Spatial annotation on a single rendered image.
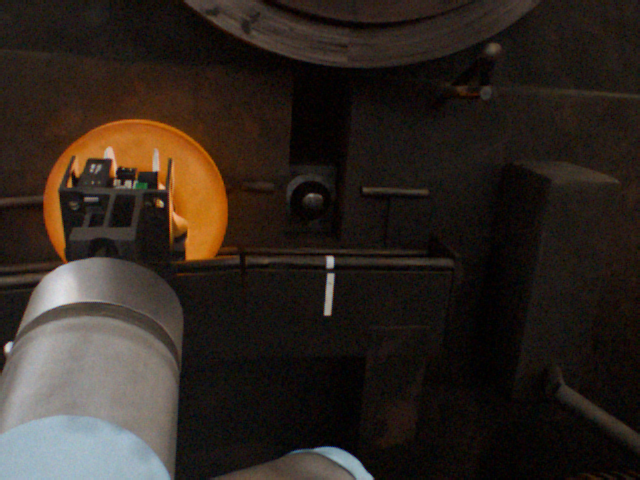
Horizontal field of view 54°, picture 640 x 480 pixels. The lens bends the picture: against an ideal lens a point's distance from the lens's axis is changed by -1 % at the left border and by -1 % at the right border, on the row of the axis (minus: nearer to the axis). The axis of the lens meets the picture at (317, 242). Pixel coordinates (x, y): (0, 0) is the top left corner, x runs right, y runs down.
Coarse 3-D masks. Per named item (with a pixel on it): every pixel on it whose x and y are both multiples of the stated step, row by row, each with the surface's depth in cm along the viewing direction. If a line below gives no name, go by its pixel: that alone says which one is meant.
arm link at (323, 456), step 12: (288, 456) 44; (300, 456) 43; (312, 456) 43; (324, 456) 43; (336, 456) 43; (348, 456) 43; (252, 468) 42; (264, 468) 42; (276, 468) 42; (288, 468) 42; (300, 468) 42; (312, 468) 42; (324, 468) 42; (336, 468) 42; (348, 468) 42; (360, 468) 42
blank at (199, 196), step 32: (96, 128) 54; (128, 128) 54; (160, 128) 54; (64, 160) 53; (128, 160) 54; (160, 160) 55; (192, 160) 55; (192, 192) 56; (224, 192) 57; (192, 224) 57; (224, 224) 57; (192, 256) 58
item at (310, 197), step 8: (304, 184) 67; (312, 184) 67; (320, 184) 68; (296, 192) 67; (304, 192) 66; (312, 192) 66; (320, 192) 67; (328, 192) 68; (296, 200) 67; (304, 200) 66; (312, 200) 66; (320, 200) 66; (328, 200) 68; (296, 208) 67; (304, 208) 66; (312, 208) 67; (320, 208) 67; (328, 208) 69; (304, 216) 68; (312, 216) 67; (320, 216) 68
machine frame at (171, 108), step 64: (0, 0) 60; (64, 0) 61; (128, 0) 62; (576, 0) 69; (0, 64) 57; (64, 64) 57; (128, 64) 58; (192, 64) 60; (256, 64) 65; (448, 64) 69; (512, 64) 70; (576, 64) 71; (0, 128) 58; (64, 128) 59; (192, 128) 61; (256, 128) 62; (320, 128) 80; (384, 128) 64; (448, 128) 65; (512, 128) 66; (576, 128) 68; (0, 192) 60; (448, 192) 67; (0, 256) 62; (192, 384) 69; (256, 384) 70; (320, 384) 72; (448, 384) 74; (192, 448) 71; (256, 448) 73; (448, 448) 77; (512, 448) 79; (576, 448) 81
